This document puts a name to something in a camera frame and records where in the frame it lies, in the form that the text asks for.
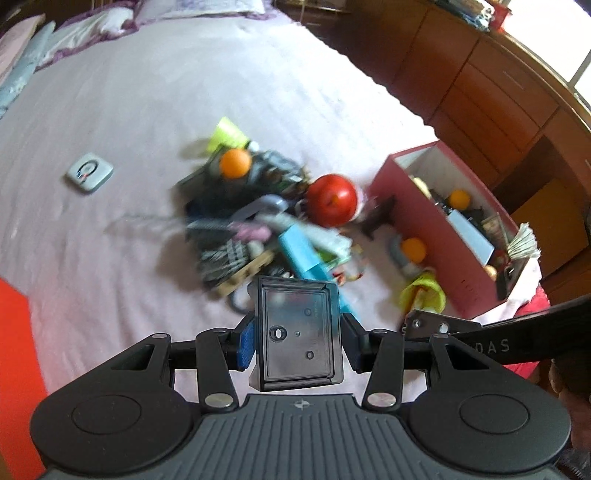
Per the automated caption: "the yellow-green plastic cup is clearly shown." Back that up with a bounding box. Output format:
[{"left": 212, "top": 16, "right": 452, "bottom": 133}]
[{"left": 398, "top": 271, "right": 448, "bottom": 315}]

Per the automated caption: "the grey blue flat box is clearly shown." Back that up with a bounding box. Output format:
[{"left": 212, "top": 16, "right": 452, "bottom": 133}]
[{"left": 448, "top": 209, "right": 496, "bottom": 265}]

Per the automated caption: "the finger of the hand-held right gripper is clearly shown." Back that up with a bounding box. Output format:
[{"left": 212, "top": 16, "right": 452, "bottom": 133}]
[{"left": 402, "top": 308, "right": 486, "bottom": 341}]

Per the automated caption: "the pink cardboard box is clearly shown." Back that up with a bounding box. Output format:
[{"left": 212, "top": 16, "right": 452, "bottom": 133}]
[{"left": 369, "top": 140, "right": 541, "bottom": 320}]

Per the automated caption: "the small grey white device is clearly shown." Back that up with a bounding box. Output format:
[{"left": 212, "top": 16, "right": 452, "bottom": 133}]
[{"left": 65, "top": 153, "right": 115, "bottom": 195}]

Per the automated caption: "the light blue curved pipe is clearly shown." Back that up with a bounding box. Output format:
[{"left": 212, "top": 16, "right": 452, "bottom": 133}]
[{"left": 387, "top": 233, "right": 407, "bottom": 271}]

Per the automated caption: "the red cloth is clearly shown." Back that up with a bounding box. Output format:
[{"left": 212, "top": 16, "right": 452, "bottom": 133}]
[{"left": 505, "top": 284, "right": 555, "bottom": 381}]

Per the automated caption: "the yellow mesh shuttlecock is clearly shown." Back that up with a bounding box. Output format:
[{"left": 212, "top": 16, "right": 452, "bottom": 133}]
[{"left": 206, "top": 116, "right": 252, "bottom": 155}]

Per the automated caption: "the blue silicone case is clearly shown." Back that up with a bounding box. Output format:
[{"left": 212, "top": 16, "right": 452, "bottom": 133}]
[{"left": 276, "top": 226, "right": 356, "bottom": 315}]

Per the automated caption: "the white pillow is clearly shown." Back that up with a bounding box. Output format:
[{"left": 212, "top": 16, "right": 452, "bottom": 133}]
[{"left": 134, "top": 0, "right": 267, "bottom": 24}]

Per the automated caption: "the dark transparent open box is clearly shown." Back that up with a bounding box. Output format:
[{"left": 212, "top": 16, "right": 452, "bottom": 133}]
[{"left": 177, "top": 159, "right": 225, "bottom": 206}]

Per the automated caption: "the wooden cabinet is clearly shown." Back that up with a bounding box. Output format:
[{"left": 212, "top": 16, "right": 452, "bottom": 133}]
[{"left": 272, "top": 0, "right": 591, "bottom": 296}]

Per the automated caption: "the grey curved plastic piece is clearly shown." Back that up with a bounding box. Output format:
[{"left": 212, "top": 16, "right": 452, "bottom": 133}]
[{"left": 231, "top": 194, "right": 289, "bottom": 222}]

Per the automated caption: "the black patterned pouch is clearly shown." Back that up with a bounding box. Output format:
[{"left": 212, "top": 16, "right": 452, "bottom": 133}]
[{"left": 196, "top": 240, "right": 259, "bottom": 288}]

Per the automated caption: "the blue floral quilt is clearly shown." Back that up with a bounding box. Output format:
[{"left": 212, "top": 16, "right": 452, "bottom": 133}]
[{"left": 0, "top": 21, "right": 56, "bottom": 118}]

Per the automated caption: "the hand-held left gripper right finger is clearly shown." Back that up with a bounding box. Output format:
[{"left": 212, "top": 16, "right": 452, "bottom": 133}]
[{"left": 339, "top": 311, "right": 505, "bottom": 414}]

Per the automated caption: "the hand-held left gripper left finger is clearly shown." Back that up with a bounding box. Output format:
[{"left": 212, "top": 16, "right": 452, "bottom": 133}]
[{"left": 106, "top": 314, "right": 259, "bottom": 414}]

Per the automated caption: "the orange red sheet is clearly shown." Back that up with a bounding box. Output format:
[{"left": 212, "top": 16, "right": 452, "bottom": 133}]
[{"left": 0, "top": 277, "right": 49, "bottom": 467}]

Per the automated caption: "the dark transparent plastic case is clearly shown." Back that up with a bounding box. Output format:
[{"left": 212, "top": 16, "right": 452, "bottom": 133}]
[{"left": 248, "top": 275, "right": 346, "bottom": 393}]

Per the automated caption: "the pink bed sheet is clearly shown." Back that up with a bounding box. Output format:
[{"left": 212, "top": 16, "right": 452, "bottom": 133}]
[{"left": 0, "top": 9, "right": 462, "bottom": 416}]

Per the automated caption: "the fanned paper bundle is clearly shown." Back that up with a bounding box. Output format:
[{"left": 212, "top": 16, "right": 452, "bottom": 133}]
[{"left": 504, "top": 222, "right": 542, "bottom": 261}]

